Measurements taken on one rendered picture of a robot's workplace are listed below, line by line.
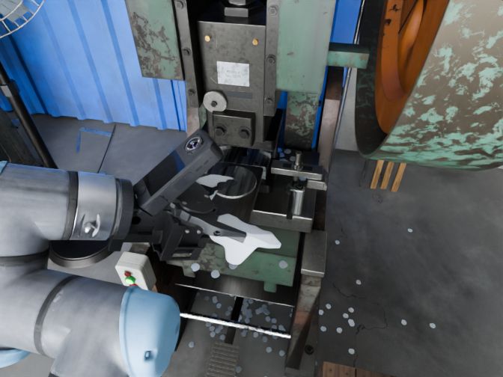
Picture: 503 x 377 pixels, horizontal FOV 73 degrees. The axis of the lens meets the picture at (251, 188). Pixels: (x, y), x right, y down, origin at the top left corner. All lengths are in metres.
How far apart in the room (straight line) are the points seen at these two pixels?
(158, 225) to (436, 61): 0.36
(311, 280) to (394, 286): 0.87
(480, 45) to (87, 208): 0.42
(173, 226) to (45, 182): 0.14
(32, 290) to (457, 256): 1.84
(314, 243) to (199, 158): 0.63
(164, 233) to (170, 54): 0.43
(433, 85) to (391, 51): 0.54
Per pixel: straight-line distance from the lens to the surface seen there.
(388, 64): 0.94
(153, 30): 0.77
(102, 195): 0.39
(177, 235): 0.43
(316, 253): 0.95
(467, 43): 0.42
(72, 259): 1.87
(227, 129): 0.83
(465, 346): 1.73
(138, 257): 0.99
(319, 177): 1.01
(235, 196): 0.87
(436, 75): 0.43
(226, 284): 1.27
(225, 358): 1.32
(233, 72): 0.79
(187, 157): 0.40
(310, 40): 0.69
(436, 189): 2.30
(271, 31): 0.70
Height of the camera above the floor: 1.40
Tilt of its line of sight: 44 degrees down
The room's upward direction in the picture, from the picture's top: straight up
